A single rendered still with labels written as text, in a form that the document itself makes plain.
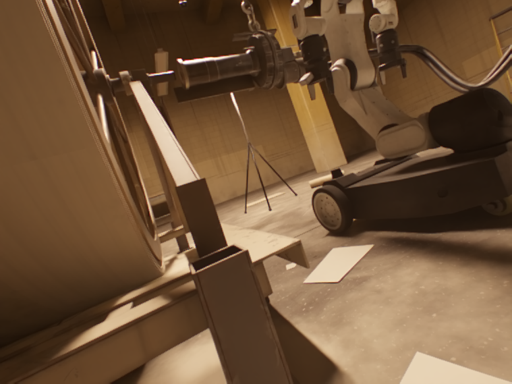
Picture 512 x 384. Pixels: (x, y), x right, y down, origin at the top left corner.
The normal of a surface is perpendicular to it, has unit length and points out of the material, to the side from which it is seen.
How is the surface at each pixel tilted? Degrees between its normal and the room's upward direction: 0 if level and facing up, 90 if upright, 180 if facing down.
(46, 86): 114
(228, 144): 90
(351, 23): 100
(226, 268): 90
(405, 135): 90
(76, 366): 90
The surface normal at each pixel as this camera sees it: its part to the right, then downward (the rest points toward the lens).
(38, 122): 0.46, 0.30
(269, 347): 0.35, -0.14
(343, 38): -0.84, 0.28
